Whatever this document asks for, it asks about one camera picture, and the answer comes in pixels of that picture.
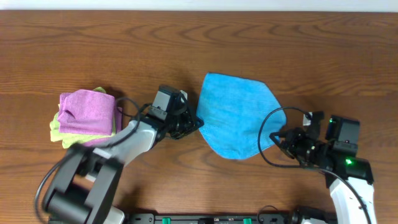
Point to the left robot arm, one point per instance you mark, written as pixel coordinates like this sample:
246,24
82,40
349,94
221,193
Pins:
86,179

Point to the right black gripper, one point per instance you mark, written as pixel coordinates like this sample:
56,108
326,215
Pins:
293,135

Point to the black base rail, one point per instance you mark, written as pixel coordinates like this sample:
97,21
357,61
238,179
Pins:
267,218

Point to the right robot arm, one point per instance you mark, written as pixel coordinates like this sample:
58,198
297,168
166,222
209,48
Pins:
348,178

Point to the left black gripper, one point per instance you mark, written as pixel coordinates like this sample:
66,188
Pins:
185,121

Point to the top purple folded cloth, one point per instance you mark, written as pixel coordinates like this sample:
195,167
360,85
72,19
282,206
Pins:
86,112

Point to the green folded cloth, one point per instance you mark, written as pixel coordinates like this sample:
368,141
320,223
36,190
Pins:
66,139

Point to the blue microfiber cloth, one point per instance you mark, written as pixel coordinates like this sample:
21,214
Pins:
235,111

